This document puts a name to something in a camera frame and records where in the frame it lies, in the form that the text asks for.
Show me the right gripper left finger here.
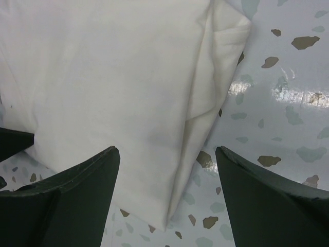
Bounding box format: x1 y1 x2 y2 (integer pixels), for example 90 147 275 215
1 146 120 246

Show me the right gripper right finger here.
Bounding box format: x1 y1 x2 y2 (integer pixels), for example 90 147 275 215
215 146 328 246

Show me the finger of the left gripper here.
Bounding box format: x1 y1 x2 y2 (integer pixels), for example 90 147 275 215
0 128 34 162

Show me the white floral print t-shirt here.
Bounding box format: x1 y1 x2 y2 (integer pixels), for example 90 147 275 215
1 1 251 231

